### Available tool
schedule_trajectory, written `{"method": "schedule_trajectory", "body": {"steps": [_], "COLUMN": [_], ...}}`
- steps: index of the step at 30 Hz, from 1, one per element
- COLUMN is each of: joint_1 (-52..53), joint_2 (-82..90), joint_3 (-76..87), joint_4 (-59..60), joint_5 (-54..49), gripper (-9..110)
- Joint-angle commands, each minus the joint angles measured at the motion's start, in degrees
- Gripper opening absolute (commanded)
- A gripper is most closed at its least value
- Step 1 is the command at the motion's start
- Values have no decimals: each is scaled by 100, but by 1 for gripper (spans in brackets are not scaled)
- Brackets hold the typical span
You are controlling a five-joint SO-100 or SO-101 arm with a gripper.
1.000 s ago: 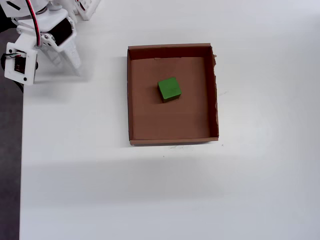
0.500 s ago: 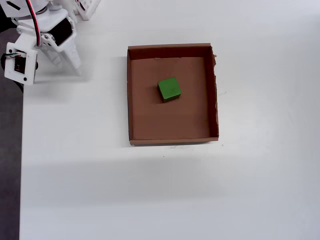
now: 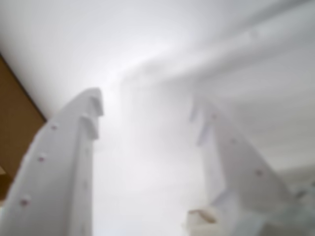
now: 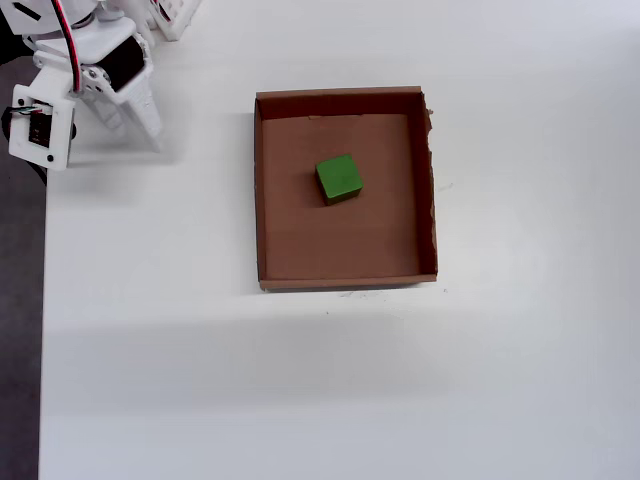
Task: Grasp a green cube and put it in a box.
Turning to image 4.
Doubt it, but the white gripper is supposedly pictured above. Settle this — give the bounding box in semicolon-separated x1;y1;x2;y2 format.
33;19;164;154

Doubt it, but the green cube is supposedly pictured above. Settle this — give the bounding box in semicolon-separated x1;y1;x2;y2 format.
314;153;364;207

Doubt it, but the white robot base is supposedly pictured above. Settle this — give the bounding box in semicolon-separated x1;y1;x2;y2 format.
147;0;204;42

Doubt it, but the brown cardboard box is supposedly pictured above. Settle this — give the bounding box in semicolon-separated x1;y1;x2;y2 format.
253;85;440;294

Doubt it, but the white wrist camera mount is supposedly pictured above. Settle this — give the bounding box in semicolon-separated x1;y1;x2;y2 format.
7;66;77;173

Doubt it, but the red black servo cable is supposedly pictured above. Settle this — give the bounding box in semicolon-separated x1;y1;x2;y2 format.
49;0;84;95

